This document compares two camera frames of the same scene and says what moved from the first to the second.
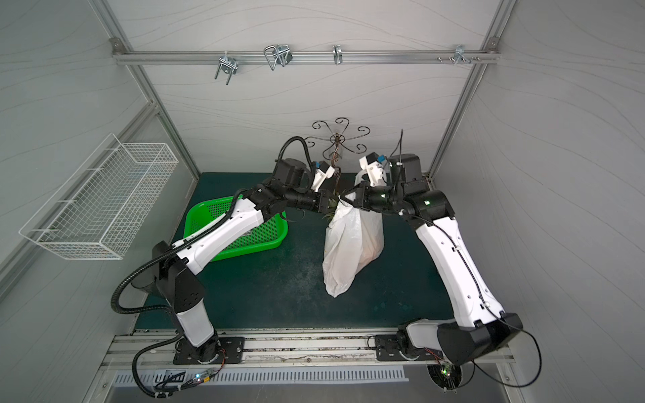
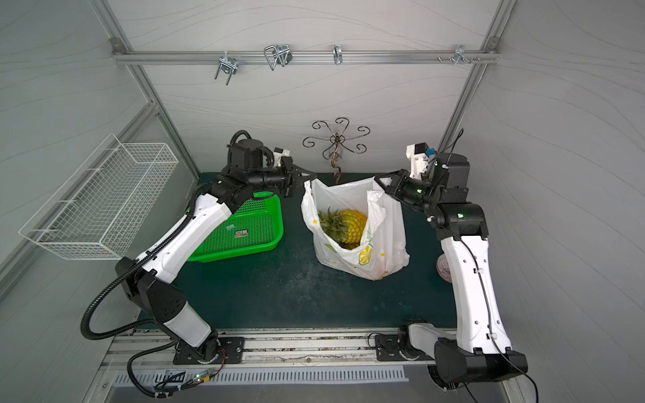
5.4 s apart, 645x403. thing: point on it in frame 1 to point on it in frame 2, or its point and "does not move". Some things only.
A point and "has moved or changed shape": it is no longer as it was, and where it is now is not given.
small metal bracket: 338,54 does not move
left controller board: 201,377 does not move
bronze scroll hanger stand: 332,150 does not move
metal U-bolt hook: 280,54 does not move
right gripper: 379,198 to 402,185
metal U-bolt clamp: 228,65 does not move
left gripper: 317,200 to 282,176
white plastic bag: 354,241 has moved or changed shape
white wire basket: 97,212 does not move
